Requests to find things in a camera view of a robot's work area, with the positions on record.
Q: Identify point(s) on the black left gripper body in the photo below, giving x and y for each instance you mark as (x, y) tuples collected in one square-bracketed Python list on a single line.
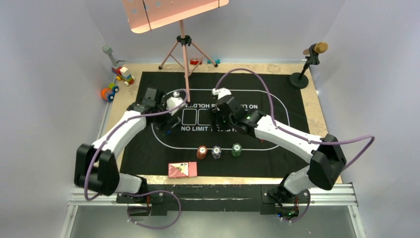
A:
[(161, 119)]

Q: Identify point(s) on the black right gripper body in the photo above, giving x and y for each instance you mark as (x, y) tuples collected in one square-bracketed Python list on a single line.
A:
[(230, 120)]

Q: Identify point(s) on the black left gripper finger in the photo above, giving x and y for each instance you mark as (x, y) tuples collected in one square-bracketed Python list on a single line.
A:
[(163, 129), (173, 125)]

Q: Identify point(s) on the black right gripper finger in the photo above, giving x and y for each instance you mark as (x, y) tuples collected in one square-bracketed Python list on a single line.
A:
[(232, 125), (213, 124)]

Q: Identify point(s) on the blue poker chip stack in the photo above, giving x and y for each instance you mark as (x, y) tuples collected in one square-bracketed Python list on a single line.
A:
[(216, 152)]

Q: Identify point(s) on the red poker chip stack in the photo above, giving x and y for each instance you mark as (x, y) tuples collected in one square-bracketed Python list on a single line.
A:
[(201, 152)]

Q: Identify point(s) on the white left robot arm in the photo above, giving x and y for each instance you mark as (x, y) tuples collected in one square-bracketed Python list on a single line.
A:
[(96, 169)]

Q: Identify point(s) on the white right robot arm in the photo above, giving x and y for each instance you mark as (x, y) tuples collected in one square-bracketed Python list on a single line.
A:
[(324, 157)]

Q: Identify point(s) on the green poker chip stack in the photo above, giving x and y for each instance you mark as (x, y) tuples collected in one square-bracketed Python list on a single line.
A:
[(236, 150)]

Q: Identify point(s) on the black poker table mat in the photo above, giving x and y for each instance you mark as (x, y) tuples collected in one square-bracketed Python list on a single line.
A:
[(150, 152)]

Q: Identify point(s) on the red playing card box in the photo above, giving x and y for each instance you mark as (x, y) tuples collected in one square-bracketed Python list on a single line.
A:
[(182, 170)]

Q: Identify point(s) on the small red toy block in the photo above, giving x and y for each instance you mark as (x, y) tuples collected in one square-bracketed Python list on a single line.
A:
[(196, 61)]

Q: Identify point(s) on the colourful toy block train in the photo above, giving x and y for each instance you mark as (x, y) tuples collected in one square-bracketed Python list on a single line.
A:
[(123, 74)]

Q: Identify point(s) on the gold microphone on stand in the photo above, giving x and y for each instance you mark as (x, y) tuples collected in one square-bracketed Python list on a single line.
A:
[(300, 80)]

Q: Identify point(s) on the grey toy block tower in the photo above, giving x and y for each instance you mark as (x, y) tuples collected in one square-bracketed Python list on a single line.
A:
[(108, 51)]

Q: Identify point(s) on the pink music stand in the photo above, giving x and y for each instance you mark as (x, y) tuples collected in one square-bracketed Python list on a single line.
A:
[(148, 15)]

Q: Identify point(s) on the aluminium mounting rail frame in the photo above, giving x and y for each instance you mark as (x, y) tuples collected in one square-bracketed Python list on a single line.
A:
[(221, 209)]

